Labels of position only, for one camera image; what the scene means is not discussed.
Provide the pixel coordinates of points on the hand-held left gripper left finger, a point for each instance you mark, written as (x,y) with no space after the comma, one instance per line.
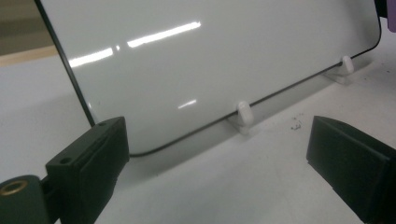
(87,168)

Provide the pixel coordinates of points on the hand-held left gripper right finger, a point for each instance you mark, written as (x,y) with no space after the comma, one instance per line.
(351,161)

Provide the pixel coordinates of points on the white whiteboard with black rim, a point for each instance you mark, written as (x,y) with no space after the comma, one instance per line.
(202,71)

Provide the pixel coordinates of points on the white plastic whiteboard stand foot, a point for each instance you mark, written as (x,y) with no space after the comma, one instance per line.
(245,113)
(347,63)

